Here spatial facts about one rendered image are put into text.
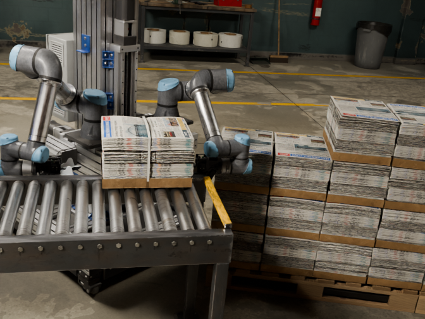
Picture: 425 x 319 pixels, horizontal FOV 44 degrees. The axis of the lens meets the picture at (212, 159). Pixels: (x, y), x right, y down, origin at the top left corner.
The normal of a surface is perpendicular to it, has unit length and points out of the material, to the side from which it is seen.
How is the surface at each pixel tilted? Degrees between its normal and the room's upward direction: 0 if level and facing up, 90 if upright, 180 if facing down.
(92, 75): 90
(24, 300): 0
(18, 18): 90
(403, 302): 90
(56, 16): 90
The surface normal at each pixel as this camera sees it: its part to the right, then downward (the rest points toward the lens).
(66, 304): 0.08, -0.92
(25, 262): 0.21, 0.38
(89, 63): -0.68, 0.22
